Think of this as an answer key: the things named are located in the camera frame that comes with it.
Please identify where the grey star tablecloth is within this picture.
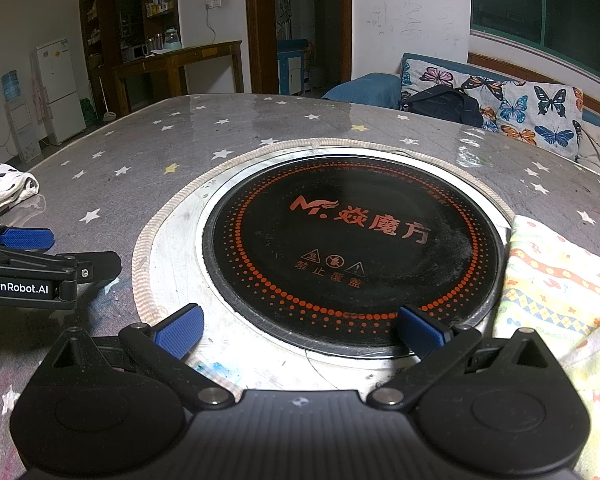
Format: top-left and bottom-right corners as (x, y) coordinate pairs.
(0, 92), (600, 480)

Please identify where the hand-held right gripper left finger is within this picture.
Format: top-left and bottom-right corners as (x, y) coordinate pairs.
(40, 303), (237, 408)

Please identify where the wooden door frame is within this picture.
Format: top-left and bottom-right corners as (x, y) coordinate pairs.
(244, 0), (354, 97)

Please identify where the white water dispenser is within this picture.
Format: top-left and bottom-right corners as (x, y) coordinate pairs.
(2, 97), (42, 162)

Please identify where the butterfly print blanket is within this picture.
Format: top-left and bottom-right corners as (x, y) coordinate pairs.
(399, 53), (587, 162)

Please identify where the white broom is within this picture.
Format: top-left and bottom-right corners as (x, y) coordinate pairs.
(96, 77), (117, 122)

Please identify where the blue water bottle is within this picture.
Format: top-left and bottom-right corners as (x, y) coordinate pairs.
(0, 70), (22, 102)

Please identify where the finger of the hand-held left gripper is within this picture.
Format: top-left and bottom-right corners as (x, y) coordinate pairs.
(76, 251), (123, 287)
(0, 226), (79, 272)

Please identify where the wooden shelf cabinet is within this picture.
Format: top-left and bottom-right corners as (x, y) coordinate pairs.
(79, 0), (182, 92)

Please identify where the blue sofa cushion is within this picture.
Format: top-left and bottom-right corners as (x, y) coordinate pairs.
(321, 72), (402, 110)

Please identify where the colourful patterned garment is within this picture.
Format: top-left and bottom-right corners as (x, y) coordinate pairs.
(492, 214), (600, 480)

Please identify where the wooden side table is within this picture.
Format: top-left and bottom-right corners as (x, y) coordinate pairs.
(112, 40), (244, 117)

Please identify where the metal cooktop ring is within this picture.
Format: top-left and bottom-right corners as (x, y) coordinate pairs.
(147, 144), (512, 382)

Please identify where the white refrigerator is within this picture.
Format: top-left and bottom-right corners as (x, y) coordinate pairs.
(34, 37), (87, 144)

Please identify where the blue and white cabinet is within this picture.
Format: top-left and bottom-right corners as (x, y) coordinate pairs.
(277, 39), (312, 97)

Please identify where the black round induction cooktop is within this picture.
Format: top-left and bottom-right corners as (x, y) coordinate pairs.
(202, 154), (504, 357)

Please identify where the white polka dot garment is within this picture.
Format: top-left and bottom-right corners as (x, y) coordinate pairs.
(0, 163), (40, 222)

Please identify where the pink hanging cloth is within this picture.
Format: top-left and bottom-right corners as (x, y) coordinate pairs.
(29, 66), (49, 124)

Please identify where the black backpack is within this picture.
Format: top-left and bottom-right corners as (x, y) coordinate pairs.
(398, 84), (484, 129)

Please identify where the green framed window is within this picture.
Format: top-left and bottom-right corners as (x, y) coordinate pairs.
(469, 0), (600, 88)

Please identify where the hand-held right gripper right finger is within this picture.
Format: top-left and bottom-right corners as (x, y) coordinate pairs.
(366, 304), (567, 409)

